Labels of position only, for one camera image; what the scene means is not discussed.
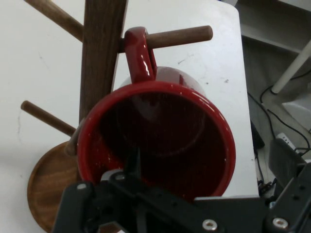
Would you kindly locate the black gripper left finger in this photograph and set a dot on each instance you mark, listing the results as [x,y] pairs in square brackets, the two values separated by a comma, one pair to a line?
[126,204]

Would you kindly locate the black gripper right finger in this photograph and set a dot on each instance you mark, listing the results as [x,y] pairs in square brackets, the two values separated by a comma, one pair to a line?
[284,165]

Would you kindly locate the red enamel mug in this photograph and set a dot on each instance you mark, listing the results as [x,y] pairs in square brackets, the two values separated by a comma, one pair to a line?
[170,136]

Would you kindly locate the white power strip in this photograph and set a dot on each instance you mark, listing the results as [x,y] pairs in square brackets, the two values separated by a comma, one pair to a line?
[286,142]

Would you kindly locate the white furniture leg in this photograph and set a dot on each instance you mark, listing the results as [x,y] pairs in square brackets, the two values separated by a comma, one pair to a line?
[291,65]

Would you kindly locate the dark wooden mug tree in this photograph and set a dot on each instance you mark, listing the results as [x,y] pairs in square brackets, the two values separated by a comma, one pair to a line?
[102,48]

